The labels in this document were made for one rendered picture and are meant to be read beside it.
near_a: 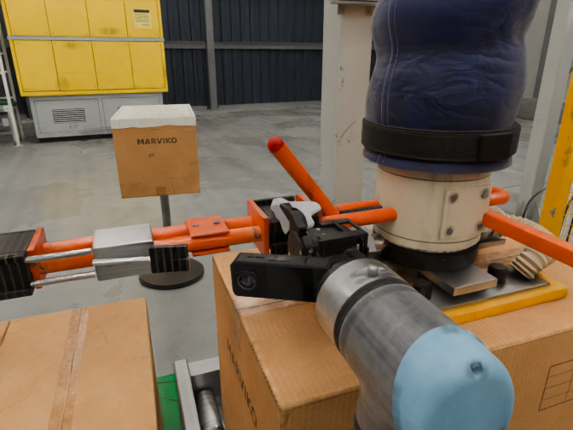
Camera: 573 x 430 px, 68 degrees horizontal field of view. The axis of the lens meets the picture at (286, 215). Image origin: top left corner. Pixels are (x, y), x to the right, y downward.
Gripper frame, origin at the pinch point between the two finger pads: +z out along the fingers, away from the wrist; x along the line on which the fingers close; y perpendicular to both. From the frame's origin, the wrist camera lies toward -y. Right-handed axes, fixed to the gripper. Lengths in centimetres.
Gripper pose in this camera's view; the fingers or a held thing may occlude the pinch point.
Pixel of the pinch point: (273, 226)
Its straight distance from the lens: 60.5
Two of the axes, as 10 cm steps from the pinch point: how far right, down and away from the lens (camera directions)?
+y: 9.4, -1.4, 3.1
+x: -0.1, -9.3, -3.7
